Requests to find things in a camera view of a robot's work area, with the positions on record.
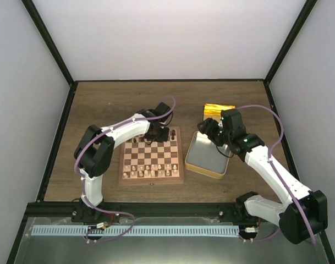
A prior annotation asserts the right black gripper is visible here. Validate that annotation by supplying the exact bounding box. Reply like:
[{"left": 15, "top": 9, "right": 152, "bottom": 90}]
[{"left": 198, "top": 118, "right": 232, "bottom": 147}]

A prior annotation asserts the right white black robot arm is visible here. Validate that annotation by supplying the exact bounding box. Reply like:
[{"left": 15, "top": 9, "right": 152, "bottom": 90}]
[{"left": 197, "top": 108, "right": 328, "bottom": 244}]

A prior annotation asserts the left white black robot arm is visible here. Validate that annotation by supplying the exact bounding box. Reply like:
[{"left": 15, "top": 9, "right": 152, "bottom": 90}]
[{"left": 74, "top": 102, "right": 175, "bottom": 222}]

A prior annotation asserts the wooden chess board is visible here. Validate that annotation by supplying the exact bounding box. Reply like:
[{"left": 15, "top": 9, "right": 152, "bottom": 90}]
[{"left": 118, "top": 126, "right": 184, "bottom": 185}]

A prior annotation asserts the row of white chess pieces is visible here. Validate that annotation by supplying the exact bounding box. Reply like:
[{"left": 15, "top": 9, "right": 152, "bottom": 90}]
[{"left": 122, "top": 164, "right": 181, "bottom": 179}]

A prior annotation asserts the gold tin lid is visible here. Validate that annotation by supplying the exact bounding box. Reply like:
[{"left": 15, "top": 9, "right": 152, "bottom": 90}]
[{"left": 203, "top": 103, "right": 235, "bottom": 122}]

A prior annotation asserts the gold tin box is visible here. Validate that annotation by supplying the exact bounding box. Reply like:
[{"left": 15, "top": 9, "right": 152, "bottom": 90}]
[{"left": 185, "top": 131, "right": 231, "bottom": 180}]

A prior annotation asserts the black aluminium front rail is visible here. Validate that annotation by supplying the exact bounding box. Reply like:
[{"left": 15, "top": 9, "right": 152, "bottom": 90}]
[{"left": 26, "top": 202, "right": 316, "bottom": 221}]

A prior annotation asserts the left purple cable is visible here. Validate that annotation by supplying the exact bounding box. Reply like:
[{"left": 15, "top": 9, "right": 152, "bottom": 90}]
[{"left": 74, "top": 95, "right": 176, "bottom": 218}]

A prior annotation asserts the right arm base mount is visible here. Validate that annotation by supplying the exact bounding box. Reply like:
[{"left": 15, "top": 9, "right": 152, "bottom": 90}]
[{"left": 217, "top": 202, "right": 259, "bottom": 224}]

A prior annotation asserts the black enclosure frame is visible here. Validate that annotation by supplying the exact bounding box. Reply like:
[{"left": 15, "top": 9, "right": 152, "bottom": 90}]
[{"left": 6, "top": 0, "right": 335, "bottom": 264}]

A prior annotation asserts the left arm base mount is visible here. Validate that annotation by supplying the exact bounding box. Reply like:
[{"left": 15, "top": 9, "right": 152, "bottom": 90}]
[{"left": 72, "top": 201, "right": 119, "bottom": 224}]

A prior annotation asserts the light blue slotted cable duct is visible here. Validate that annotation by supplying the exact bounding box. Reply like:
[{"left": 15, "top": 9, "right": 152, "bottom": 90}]
[{"left": 31, "top": 225, "right": 239, "bottom": 237}]

